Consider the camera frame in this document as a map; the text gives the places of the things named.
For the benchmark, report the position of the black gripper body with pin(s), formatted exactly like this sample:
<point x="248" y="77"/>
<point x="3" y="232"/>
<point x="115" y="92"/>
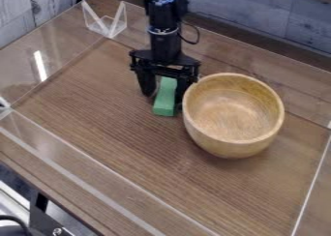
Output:
<point x="183" y="67"/>

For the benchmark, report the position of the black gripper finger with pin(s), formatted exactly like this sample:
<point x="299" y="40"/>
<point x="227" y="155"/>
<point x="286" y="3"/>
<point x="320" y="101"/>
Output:
<point x="183" y="83"/>
<point x="147" y="81"/>

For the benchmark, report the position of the green rectangular stick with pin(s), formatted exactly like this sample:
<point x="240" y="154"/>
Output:
<point x="164" y="100"/>

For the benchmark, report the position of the wooden bowl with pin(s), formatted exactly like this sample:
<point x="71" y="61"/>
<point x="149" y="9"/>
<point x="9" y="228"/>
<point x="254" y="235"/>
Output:
<point x="232" y="114"/>

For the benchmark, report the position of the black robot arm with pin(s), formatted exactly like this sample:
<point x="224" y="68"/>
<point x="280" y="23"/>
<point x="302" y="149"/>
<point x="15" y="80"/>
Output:
<point x="164" y="59"/>

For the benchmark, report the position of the clear acrylic corner bracket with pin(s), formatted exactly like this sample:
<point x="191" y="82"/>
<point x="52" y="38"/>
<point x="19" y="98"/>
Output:
<point x="104" y="25"/>

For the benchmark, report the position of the clear acrylic front wall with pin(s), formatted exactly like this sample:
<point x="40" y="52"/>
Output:
<point x="105" y="200"/>

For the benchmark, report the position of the black table leg bracket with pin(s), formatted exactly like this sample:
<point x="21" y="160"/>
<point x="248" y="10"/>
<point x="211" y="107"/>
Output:
<point x="40" y="221"/>

